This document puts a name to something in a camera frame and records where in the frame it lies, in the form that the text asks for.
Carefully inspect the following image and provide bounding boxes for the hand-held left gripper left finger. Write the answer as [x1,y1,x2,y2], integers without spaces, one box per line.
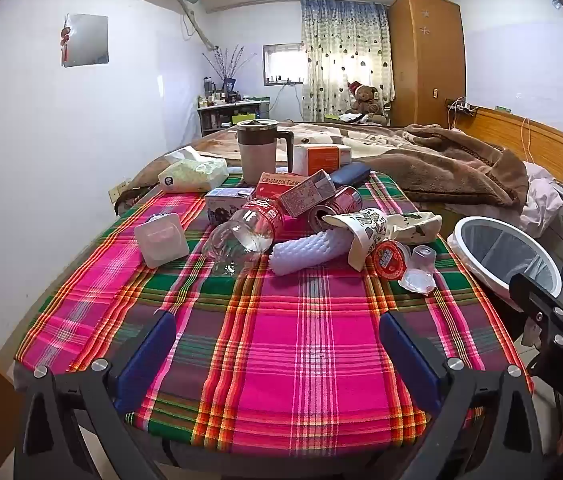
[14,310,178,480]

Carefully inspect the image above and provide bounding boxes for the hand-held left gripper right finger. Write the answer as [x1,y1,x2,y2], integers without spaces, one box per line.
[379,311,557,480]

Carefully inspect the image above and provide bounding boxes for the clear small plastic cup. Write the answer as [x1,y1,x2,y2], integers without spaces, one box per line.
[398,267,437,295]
[409,245,436,273]

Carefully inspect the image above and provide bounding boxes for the white rimmed trash bin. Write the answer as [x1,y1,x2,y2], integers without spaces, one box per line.
[447,216,563,311]

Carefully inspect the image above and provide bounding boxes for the jelly cup red lid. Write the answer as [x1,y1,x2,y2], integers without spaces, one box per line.
[372,240,409,278]

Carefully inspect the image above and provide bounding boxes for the white square plastic container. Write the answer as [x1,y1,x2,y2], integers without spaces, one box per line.
[134,212,188,268]

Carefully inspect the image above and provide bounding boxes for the printed paper cup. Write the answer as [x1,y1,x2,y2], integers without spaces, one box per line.
[386,211,443,246]
[321,207,392,273]

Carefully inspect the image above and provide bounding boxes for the white ribbed foam sponge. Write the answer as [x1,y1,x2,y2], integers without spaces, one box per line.
[269,227,355,277]

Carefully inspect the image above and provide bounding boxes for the clear plastic bottle red label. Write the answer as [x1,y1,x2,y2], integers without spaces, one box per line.
[202,197,286,277]

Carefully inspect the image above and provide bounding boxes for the blue white small box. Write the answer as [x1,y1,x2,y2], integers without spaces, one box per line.
[204,187,257,226]

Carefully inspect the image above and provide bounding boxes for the maroon carton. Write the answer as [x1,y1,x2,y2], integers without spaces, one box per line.
[279,170,336,218]

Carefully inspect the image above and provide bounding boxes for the red medicine box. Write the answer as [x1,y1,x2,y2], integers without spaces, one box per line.
[256,172,312,201]

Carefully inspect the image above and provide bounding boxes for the pale pink pillow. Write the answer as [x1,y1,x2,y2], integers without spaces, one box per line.
[519,162,563,238]

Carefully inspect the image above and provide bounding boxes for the pink green plaid tablecloth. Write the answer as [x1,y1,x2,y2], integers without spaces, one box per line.
[14,170,535,456]

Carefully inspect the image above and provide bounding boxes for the wooden bed headboard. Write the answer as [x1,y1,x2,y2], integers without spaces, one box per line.
[454,106,563,186]

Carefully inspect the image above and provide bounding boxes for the brown fleece blanket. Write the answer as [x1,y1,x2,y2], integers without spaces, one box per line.
[202,120,529,211]

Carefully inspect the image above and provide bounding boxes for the pale green tissue pack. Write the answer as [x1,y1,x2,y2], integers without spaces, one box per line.
[158,146,230,193]

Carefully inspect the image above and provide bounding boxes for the dark blue glasses case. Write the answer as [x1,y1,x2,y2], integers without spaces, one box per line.
[329,161,371,187]

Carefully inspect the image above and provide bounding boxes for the orange white box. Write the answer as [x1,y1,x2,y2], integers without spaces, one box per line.
[293,143,352,177]

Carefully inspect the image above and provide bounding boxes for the brown pink lidded mug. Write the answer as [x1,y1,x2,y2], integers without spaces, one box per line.
[236,119,295,186]

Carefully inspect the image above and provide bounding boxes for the cluttered white shelf desk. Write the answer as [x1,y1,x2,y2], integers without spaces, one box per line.
[196,95,272,138]

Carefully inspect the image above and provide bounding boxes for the brown teddy bear red hat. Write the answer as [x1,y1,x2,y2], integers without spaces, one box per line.
[345,81,385,116]

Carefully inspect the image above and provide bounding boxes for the wooden wardrobe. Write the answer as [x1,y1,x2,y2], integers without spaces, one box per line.
[387,0,467,128]

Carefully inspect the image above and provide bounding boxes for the bare decorative branches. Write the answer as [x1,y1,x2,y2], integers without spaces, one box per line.
[202,45,257,92]

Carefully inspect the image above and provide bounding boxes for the blue cream patterned curtain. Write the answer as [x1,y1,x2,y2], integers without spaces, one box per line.
[301,0,395,123]

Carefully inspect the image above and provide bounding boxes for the small window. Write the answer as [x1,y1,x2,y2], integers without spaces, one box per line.
[262,44,305,87]

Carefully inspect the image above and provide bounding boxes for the red hanging ornament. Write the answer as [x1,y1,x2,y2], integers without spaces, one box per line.
[60,16,72,63]

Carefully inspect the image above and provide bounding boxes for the air conditioner pipe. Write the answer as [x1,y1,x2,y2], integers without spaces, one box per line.
[179,0,217,51]

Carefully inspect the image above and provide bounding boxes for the wall socket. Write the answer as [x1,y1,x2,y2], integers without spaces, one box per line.
[108,178,132,203]

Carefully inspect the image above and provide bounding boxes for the square wall mirror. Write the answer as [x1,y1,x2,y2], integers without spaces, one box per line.
[62,13,110,67]

